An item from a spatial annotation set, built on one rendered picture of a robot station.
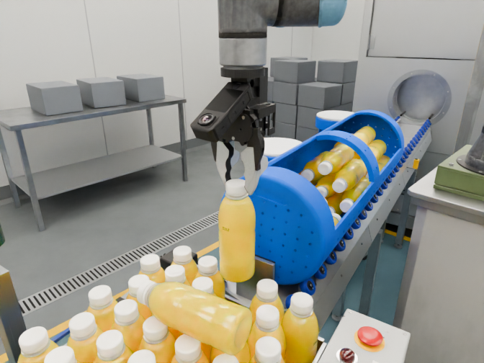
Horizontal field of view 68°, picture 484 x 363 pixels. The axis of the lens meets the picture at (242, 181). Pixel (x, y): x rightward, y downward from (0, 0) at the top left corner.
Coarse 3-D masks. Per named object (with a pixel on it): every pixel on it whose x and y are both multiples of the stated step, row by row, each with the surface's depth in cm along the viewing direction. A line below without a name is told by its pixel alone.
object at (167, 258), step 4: (172, 252) 92; (192, 252) 92; (164, 256) 91; (168, 256) 91; (172, 256) 91; (192, 256) 91; (196, 256) 92; (160, 260) 90; (164, 260) 90; (168, 260) 89; (172, 260) 89; (196, 260) 92; (164, 264) 90; (168, 264) 89; (164, 268) 90
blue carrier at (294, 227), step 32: (352, 128) 152; (288, 160) 117; (256, 192) 82; (288, 192) 77; (320, 192) 80; (256, 224) 85; (288, 224) 80; (320, 224) 76; (288, 256) 83; (320, 256) 78
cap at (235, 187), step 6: (228, 180) 64; (234, 180) 64; (240, 180) 64; (228, 186) 62; (234, 186) 62; (240, 186) 62; (228, 192) 62; (234, 192) 62; (240, 192) 62; (246, 192) 63
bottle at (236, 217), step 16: (224, 208) 63; (240, 208) 62; (224, 224) 63; (240, 224) 62; (224, 240) 65; (240, 240) 64; (224, 256) 66; (240, 256) 65; (224, 272) 67; (240, 272) 66
